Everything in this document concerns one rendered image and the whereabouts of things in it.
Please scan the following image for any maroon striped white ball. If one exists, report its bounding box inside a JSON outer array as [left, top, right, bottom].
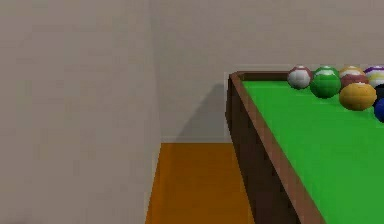
[[287, 65, 314, 90]]

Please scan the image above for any green felt pool table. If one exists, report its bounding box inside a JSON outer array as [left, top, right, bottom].
[[225, 70, 384, 224]]

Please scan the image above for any solid green ball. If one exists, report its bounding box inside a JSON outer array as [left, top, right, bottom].
[[309, 73, 342, 100]]

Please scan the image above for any green striped white ball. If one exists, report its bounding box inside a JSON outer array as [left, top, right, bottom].
[[314, 65, 340, 77]]

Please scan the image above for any orange striped white ball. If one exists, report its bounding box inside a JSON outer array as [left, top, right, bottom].
[[338, 65, 366, 79]]

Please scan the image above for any solid maroon ball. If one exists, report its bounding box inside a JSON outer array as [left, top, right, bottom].
[[340, 73, 370, 89]]

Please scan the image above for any solid yellow ball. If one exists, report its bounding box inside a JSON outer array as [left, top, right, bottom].
[[338, 82, 378, 112]]

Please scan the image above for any purple striped white ball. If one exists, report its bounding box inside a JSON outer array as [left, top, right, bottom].
[[363, 65, 384, 75]]

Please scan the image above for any solid blue ball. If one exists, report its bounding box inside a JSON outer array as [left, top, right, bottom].
[[373, 97, 384, 124]]

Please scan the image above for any yellow striped white ball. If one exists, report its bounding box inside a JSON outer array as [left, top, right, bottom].
[[367, 72, 384, 89]]

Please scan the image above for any solid black ball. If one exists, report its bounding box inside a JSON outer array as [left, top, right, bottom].
[[372, 83, 384, 108]]

